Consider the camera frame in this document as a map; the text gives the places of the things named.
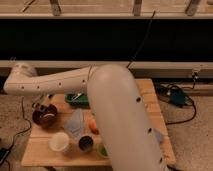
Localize blue power adapter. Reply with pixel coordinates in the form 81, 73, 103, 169
170, 90, 185, 107

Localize black cable right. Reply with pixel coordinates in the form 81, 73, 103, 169
154, 83, 197, 126

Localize white cup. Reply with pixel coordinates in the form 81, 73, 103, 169
49, 132, 70, 152

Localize silver spoon in tray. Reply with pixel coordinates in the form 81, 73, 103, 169
71, 93, 83, 101

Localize black cable left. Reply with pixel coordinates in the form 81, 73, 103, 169
0, 96, 33, 168

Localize black cable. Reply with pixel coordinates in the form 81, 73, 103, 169
154, 83, 197, 126
0, 96, 33, 168

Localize green plastic tray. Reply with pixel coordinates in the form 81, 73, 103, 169
65, 94, 89, 107

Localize dark metal cup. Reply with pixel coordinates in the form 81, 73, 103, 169
78, 136, 94, 152

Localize green small cup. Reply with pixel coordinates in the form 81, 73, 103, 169
98, 143, 108, 158

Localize wooden board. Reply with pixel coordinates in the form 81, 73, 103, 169
21, 79, 176, 167

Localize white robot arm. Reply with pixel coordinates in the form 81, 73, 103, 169
3, 63, 168, 171

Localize blue sponge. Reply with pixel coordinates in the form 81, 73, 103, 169
154, 129, 163, 144

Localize orange carrot toy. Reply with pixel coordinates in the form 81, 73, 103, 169
88, 119, 99, 135

